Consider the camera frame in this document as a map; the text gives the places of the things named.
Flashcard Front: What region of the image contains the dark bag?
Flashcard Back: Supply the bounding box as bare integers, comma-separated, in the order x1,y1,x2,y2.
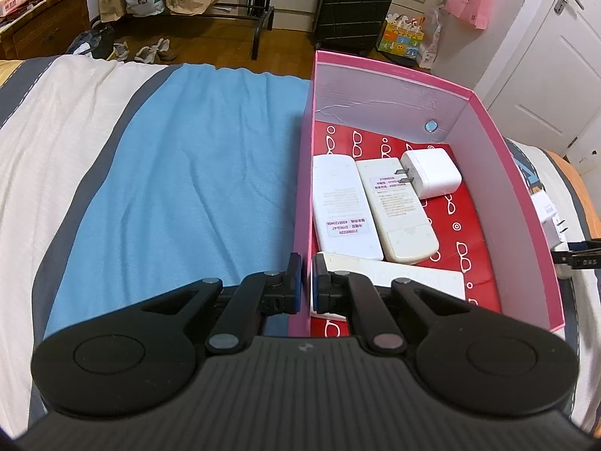
65,26,116,60

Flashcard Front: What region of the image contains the wooden nightstand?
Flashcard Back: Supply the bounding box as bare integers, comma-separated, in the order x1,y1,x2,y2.
0,0,92,60

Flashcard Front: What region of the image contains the cream remote control with label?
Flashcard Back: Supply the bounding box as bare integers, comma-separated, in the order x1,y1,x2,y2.
355,159,441,265

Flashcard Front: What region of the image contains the pink cardboard box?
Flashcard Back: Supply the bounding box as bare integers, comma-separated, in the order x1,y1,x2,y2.
288,50,566,339

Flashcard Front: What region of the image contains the black suitcase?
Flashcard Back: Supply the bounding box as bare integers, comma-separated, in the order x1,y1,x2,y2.
312,0,399,57

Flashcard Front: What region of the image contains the colourful printed box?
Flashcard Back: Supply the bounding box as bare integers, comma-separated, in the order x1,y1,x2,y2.
377,13,426,60

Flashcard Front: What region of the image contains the plain white remote control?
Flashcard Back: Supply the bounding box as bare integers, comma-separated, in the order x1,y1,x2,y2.
311,252,467,318

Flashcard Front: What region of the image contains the white remote control red label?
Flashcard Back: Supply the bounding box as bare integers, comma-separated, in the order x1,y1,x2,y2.
312,155,385,261

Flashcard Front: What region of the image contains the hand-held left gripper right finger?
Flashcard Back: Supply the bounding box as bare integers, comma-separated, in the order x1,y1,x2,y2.
312,254,473,358

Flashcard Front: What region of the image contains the red glasses-print case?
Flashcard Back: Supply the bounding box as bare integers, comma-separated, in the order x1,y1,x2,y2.
310,122,503,339

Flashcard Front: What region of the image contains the large white power adapter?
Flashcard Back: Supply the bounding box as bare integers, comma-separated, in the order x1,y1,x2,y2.
393,150,463,200

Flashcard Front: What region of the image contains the pink paper bag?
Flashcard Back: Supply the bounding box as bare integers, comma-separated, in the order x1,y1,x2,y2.
444,0,497,30

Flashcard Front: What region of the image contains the black clothes rack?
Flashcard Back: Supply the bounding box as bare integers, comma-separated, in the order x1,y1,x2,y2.
207,0,276,61

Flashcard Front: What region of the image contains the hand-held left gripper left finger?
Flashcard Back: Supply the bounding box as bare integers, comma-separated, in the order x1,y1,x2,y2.
141,253,304,355

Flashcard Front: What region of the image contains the white door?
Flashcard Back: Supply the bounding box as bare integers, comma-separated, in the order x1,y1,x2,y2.
483,0,601,151

